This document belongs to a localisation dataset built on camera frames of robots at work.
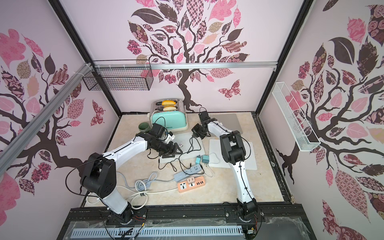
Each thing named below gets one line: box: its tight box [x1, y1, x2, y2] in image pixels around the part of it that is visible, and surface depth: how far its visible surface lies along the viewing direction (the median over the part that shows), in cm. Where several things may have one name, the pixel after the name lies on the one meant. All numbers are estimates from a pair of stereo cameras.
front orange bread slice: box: [163, 106, 177, 111], surface depth 100 cm
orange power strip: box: [177, 176, 206, 193], surface depth 83 cm
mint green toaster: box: [149, 98, 188, 132], surface depth 102 cm
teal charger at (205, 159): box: [202, 155, 210, 164], surface depth 94 cm
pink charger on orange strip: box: [187, 177, 195, 184], surface depth 81 cm
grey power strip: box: [173, 164, 203, 182], surface depth 88 cm
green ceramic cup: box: [138, 122, 152, 133], surface depth 106 cm
